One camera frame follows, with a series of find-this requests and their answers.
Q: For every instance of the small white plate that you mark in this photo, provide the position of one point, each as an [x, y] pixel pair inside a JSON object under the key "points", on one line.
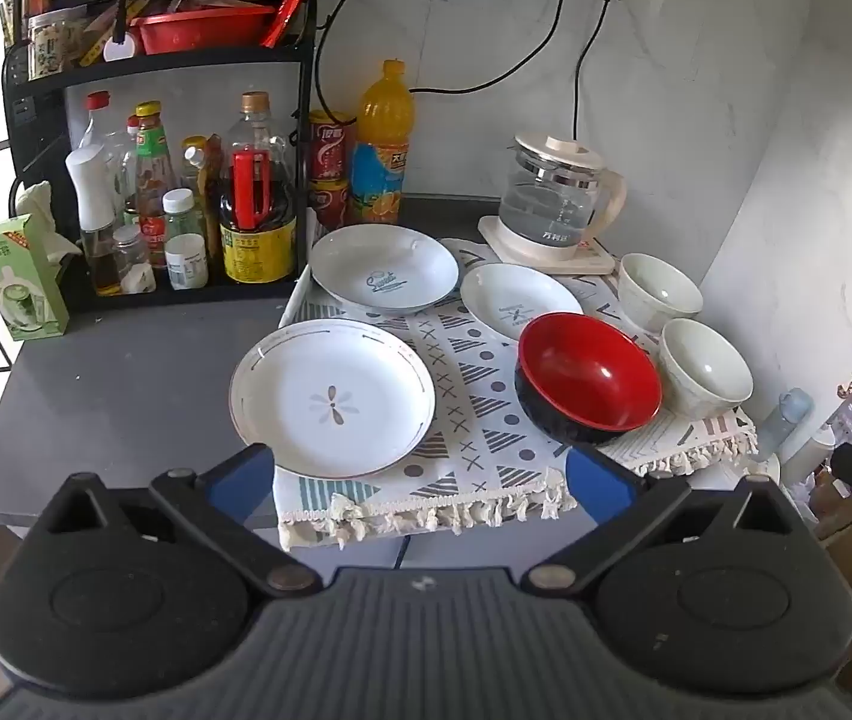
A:
{"points": [[520, 300]]}

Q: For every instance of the red drink can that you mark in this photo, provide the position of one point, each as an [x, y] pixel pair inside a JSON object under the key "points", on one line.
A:
{"points": [[328, 202], [330, 146]]}

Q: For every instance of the black storage rack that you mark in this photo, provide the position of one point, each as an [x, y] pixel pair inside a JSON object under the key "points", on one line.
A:
{"points": [[208, 56]]}

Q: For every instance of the white oil spray bottle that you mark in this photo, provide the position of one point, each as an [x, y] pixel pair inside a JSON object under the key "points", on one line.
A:
{"points": [[92, 202]]}

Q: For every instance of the pale blue bottle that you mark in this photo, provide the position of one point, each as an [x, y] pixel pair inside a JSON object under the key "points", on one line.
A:
{"points": [[786, 420]]}

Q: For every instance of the large soy sauce bottle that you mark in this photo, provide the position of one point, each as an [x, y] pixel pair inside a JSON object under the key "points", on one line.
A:
{"points": [[257, 247]]}

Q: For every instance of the patterned fringed table cloth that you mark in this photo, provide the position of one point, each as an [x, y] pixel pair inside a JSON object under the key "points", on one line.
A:
{"points": [[471, 405]]}

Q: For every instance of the yellow-capped seasoning bottle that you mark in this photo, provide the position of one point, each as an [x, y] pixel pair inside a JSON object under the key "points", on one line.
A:
{"points": [[197, 161]]}

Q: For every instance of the white plastic bottle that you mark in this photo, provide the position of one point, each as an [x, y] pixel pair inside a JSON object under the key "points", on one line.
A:
{"points": [[808, 457]]}

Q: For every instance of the glass electric kettle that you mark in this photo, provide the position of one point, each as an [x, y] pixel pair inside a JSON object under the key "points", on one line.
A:
{"points": [[546, 195]]}

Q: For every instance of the white plate with flower print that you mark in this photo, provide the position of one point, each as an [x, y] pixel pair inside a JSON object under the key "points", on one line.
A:
{"points": [[332, 397]]}

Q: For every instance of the clear bottle with red cap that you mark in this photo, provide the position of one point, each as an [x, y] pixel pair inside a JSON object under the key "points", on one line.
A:
{"points": [[100, 120]]}

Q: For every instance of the clear snack jar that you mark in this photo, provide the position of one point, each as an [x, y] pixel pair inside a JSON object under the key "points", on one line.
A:
{"points": [[51, 45]]}

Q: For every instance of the red plastic basin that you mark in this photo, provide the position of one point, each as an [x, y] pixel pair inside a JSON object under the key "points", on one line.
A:
{"points": [[201, 26]]}

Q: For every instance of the red and black bowl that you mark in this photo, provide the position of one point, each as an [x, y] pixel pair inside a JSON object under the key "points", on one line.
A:
{"points": [[587, 375]]}

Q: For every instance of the green cardboard box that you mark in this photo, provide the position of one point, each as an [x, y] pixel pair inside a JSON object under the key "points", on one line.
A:
{"points": [[17, 277]]}

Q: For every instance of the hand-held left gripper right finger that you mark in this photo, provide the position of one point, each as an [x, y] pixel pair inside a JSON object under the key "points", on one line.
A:
{"points": [[600, 487]]}

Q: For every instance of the red label sauce bottle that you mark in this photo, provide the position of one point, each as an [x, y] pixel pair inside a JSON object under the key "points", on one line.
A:
{"points": [[152, 180]]}

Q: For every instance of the small clear jar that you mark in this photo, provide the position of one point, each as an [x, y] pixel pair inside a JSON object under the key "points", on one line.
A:
{"points": [[130, 255]]}

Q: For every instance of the white plate with script print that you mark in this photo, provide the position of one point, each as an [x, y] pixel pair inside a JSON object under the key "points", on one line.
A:
{"points": [[385, 270]]}

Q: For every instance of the white rag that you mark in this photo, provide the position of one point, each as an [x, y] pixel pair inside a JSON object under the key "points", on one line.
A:
{"points": [[40, 210]]}

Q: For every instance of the red snack packet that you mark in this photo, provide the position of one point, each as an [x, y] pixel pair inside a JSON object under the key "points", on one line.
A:
{"points": [[287, 11]]}

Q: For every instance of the small green white-capped bottle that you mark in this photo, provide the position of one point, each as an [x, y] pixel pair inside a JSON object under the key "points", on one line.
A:
{"points": [[182, 221]]}

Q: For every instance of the white ceramic bowl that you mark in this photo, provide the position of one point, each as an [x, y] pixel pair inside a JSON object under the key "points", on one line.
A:
{"points": [[658, 289], [703, 367]]}

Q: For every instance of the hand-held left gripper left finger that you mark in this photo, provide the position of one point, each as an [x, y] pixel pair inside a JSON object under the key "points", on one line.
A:
{"points": [[242, 484]]}

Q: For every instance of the orange juice bottle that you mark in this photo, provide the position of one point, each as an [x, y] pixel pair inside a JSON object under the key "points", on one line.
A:
{"points": [[383, 150]]}

